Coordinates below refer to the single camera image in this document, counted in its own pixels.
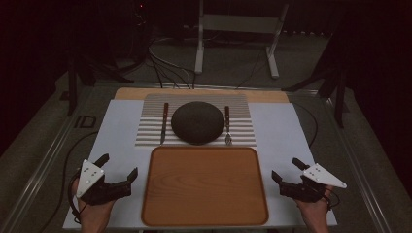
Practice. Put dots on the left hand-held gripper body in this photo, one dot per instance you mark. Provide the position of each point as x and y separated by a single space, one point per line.
89 176

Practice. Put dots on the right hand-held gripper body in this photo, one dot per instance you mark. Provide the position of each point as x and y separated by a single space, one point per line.
319 176

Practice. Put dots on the person's right hand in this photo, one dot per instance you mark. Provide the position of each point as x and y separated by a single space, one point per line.
314 213

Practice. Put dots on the person's left hand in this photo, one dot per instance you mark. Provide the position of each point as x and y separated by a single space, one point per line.
94 215

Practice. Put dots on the striped placemat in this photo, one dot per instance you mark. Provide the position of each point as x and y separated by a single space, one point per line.
152 129

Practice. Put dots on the brown wooden tray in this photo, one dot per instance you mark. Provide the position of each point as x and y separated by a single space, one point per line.
204 187

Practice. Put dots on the black stand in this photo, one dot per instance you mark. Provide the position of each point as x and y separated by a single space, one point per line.
338 97
73 84

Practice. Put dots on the dark round plate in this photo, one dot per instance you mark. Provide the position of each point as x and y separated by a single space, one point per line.
197 122

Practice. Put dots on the dark equipment rack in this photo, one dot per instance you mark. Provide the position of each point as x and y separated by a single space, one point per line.
141 29

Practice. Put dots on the white metal stand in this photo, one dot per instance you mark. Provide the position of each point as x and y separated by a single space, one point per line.
238 24

